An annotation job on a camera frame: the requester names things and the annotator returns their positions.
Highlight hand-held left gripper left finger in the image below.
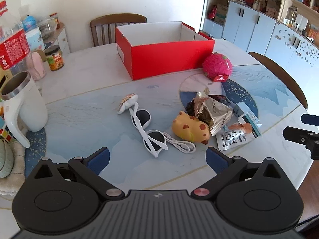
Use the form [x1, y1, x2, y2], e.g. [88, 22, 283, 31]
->
[26, 147, 125, 201]

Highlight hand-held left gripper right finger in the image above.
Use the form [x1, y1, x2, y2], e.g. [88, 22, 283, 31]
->
[191, 147, 289, 201]

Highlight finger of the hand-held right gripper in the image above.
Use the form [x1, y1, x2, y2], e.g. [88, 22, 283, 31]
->
[301, 114, 319, 126]
[283, 126, 319, 160]

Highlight white snack packet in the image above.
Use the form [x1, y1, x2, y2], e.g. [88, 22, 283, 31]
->
[216, 122, 253, 151]

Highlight white cable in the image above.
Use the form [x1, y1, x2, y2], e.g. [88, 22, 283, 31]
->
[161, 131, 197, 154]

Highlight yellow spotted squishy toy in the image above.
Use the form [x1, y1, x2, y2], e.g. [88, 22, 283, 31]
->
[172, 111, 210, 145]

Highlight small light blue carton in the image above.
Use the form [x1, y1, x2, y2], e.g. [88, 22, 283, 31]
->
[234, 102, 262, 138]

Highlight foil snack wrapper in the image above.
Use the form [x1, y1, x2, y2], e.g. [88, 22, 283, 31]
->
[194, 88, 234, 136]

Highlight white sunglasses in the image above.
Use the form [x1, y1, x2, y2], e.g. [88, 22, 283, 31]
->
[129, 102, 168, 158]

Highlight red cardboard box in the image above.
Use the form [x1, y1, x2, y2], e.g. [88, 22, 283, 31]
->
[115, 21, 215, 81]

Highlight dark wooden chair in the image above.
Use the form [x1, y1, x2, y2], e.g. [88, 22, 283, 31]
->
[248, 52, 308, 110]

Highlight dark snack packet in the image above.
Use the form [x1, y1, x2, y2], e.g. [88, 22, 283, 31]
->
[186, 94, 233, 127]

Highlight beige towel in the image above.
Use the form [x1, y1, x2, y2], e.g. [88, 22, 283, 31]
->
[0, 142, 26, 198]

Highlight white jug with steel rim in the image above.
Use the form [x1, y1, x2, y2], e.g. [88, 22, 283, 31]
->
[0, 71, 49, 148]

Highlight pale green ribbed item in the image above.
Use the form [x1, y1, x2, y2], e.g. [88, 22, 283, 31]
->
[0, 139, 14, 178]

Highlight pink plush ball toy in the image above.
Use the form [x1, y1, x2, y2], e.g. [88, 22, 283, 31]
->
[202, 52, 233, 82]

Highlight puzzle cube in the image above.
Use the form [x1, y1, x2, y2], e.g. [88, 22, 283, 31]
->
[0, 116, 15, 142]

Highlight green label jar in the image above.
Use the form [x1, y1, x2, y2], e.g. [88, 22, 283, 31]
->
[44, 45, 65, 71]

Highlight pink bottle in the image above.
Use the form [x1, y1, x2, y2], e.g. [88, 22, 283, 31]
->
[26, 50, 46, 81]

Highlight white drawer sideboard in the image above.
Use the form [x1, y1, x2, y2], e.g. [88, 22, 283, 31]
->
[42, 22, 71, 54]

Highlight light blue printed tissue box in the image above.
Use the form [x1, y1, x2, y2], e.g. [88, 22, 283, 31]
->
[25, 27, 45, 52]

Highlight cardboard box on shelf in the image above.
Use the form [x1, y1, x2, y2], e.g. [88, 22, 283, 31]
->
[214, 4, 229, 26]

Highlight red label soda bottle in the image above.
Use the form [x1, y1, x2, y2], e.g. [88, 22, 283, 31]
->
[0, 0, 31, 71]

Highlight clear plastic case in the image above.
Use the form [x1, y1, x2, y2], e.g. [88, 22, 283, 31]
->
[37, 17, 59, 39]

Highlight wooden slat-back chair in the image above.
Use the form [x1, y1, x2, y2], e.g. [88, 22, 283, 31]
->
[90, 13, 147, 47]

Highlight red lid sauce jar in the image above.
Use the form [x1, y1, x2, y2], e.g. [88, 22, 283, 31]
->
[50, 12, 61, 29]

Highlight blue globe ball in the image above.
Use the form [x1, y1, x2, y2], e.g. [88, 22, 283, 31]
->
[22, 16, 38, 31]

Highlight blue-grey wall cabinet unit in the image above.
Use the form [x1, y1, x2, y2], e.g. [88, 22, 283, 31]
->
[199, 0, 319, 110]

